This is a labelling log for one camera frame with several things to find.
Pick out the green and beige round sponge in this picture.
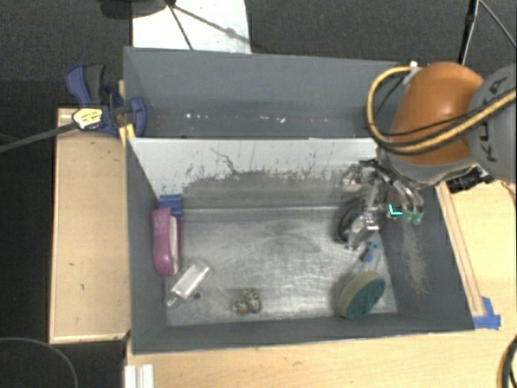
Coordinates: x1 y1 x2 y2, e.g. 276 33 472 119
336 271 387 321

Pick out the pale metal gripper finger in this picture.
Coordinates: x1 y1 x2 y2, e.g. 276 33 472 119
360 238 384 264
345 213 383 252

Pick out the pale wood board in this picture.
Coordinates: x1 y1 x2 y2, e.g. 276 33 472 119
48 107 132 345

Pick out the black ring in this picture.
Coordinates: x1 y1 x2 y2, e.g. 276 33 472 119
332 198 364 244

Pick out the grey metal bin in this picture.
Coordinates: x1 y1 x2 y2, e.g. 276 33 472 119
122 45 476 355

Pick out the black cylinder on white bracket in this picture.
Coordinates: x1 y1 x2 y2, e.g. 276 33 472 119
447 167 496 194

